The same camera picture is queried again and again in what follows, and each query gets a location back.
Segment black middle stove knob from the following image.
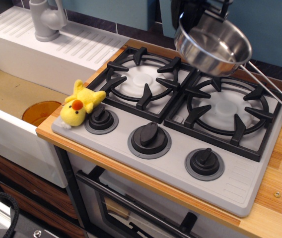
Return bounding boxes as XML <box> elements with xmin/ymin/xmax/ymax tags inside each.
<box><xmin>128</xmin><ymin>122</ymin><xmax>172</xmax><ymax>160</ymax></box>

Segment oven door with handle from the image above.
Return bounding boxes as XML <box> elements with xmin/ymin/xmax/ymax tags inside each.
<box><xmin>75</xmin><ymin>166</ymin><xmax>236</xmax><ymax>238</ymax></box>

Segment black burner grate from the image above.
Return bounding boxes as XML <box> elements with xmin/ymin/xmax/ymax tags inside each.
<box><xmin>88</xmin><ymin>47</ymin><xmax>198</xmax><ymax>123</ymax></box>
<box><xmin>164</xmin><ymin>70</ymin><xmax>282</xmax><ymax>162</ymax></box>

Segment grey toy stove top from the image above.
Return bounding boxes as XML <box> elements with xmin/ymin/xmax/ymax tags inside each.
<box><xmin>51</xmin><ymin>46</ymin><xmax>282</xmax><ymax>218</ymax></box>

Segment black left stove knob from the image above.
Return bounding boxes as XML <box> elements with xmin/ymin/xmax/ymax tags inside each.
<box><xmin>84</xmin><ymin>106</ymin><xmax>119</xmax><ymax>135</ymax></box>

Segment black stove knob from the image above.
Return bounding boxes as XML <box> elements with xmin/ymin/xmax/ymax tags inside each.
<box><xmin>84</xmin><ymin>106</ymin><xmax>119</xmax><ymax>135</ymax></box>
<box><xmin>185</xmin><ymin>148</ymin><xmax>225</xmax><ymax>181</ymax></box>
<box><xmin>128</xmin><ymin>122</ymin><xmax>172</xmax><ymax>160</ymax></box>

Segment yellow stuffed duck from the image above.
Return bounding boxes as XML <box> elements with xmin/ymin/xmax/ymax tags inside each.
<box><xmin>60</xmin><ymin>79</ymin><xmax>106</xmax><ymax>129</ymax></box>

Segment grey toy faucet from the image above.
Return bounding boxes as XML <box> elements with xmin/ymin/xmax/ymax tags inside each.
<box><xmin>29</xmin><ymin>0</ymin><xmax>68</xmax><ymax>42</ymax></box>

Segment orange plastic plate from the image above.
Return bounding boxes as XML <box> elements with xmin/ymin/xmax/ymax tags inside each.
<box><xmin>22</xmin><ymin>101</ymin><xmax>61</xmax><ymax>126</ymax></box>

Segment black right stove knob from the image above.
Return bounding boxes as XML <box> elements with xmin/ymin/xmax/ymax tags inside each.
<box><xmin>185</xmin><ymin>148</ymin><xmax>225</xmax><ymax>181</ymax></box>

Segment black braided cable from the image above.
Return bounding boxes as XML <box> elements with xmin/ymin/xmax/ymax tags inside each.
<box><xmin>0</xmin><ymin>191</ymin><xmax>20</xmax><ymax>238</ymax></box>

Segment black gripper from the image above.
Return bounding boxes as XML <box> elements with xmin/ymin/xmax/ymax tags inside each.
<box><xmin>171</xmin><ymin>0</ymin><xmax>232</xmax><ymax>31</ymax></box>

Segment black left burner grate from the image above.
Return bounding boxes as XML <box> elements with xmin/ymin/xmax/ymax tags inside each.
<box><xmin>88</xmin><ymin>47</ymin><xmax>198</xmax><ymax>123</ymax></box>

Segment white toy sink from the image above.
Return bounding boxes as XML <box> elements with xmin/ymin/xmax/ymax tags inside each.
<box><xmin>0</xmin><ymin>6</ymin><xmax>127</xmax><ymax>188</ymax></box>

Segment wooden drawer cabinet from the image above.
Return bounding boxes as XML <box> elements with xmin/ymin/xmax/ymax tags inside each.
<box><xmin>0</xmin><ymin>156</ymin><xmax>87</xmax><ymax>238</ymax></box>

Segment black right burner grate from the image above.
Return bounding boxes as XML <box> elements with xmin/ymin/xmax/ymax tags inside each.
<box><xmin>164</xmin><ymin>70</ymin><xmax>282</xmax><ymax>162</ymax></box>

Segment stainless steel pan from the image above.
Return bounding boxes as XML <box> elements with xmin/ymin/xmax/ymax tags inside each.
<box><xmin>174</xmin><ymin>13</ymin><xmax>282</xmax><ymax>104</ymax></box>

